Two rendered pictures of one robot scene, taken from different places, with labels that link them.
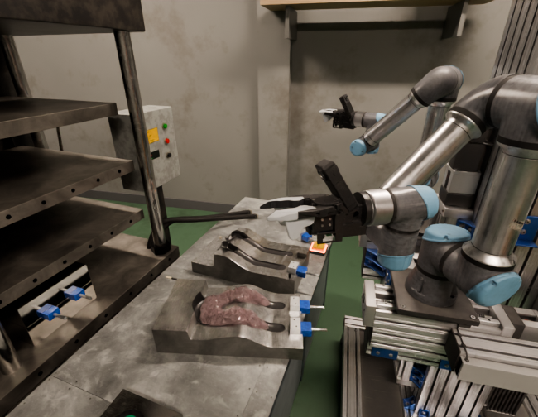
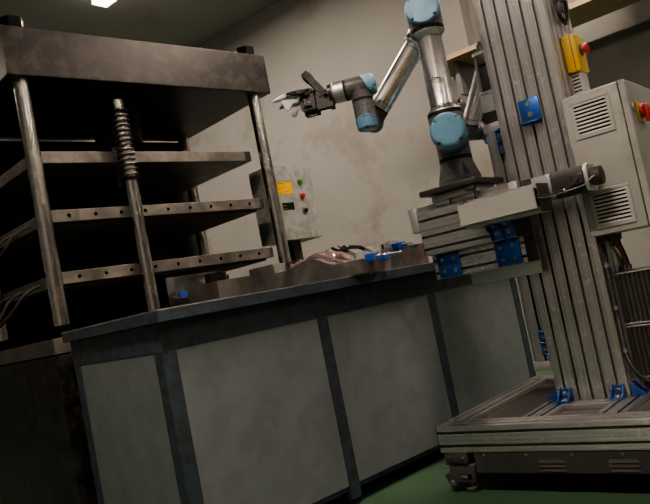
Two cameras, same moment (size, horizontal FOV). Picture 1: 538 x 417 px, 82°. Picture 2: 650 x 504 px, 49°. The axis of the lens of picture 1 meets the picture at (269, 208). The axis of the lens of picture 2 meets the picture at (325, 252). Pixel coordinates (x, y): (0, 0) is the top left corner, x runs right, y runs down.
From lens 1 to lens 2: 2.28 m
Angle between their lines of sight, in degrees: 39
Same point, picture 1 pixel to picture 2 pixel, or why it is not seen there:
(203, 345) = (285, 277)
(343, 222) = (319, 101)
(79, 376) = not seen: hidden behind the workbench
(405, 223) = (354, 93)
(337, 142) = not seen: hidden behind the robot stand
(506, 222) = (429, 80)
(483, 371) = (472, 207)
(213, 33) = (396, 125)
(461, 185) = (490, 103)
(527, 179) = (424, 49)
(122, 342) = not seen: hidden behind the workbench
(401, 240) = (357, 104)
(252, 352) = (322, 274)
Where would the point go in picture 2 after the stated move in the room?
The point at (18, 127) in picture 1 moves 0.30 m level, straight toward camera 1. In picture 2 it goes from (181, 156) to (181, 139)
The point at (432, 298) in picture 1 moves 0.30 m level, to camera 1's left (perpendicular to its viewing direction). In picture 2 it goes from (446, 178) to (368, 198)
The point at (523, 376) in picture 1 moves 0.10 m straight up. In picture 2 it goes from (498, 197) to (491, 166)
